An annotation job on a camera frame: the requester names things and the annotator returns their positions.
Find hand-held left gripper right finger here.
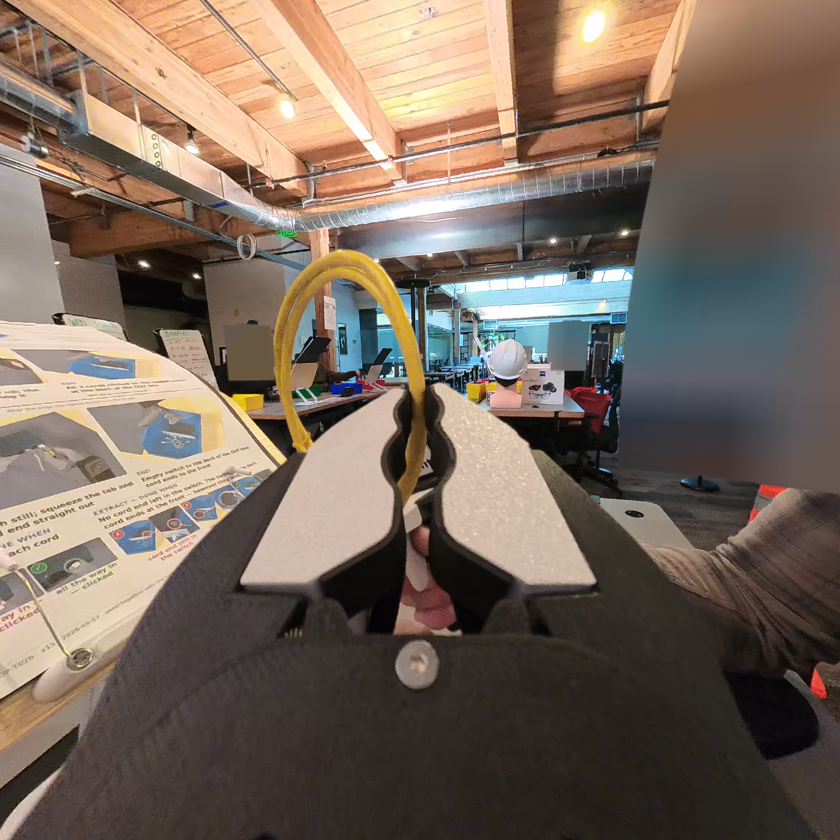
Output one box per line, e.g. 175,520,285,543
423,382,598,635

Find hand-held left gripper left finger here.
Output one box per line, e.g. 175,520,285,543
239,387,411,635

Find yellow ethernet cable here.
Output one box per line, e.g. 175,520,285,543
273,249,429,506

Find person's right hand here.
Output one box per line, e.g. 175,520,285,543
395,524,462,635

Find wooden work table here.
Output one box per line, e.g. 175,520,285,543
479,395,586,421
246,387,395,421

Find white printed glasses box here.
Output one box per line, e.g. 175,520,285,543
521,367,565,411

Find red office chair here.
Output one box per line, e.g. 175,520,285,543
566,386,621,483

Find white hard hat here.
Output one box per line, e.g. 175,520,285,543
489,339,529,380

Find white flip chart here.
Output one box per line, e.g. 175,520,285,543
159,328,219,389

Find laminated instruction sheet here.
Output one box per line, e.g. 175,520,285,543
0,322,280,700

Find black floor pole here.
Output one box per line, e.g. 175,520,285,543
394,279,431,395

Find black oval mesh pad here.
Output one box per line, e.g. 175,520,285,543
722,669,821,762

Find wooden instruction board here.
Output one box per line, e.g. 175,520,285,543
0,320,290,752

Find silver ventilation duct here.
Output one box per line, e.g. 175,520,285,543
223,154,657,234

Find silver rectangular air duct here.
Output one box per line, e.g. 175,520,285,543
0,62,277,227

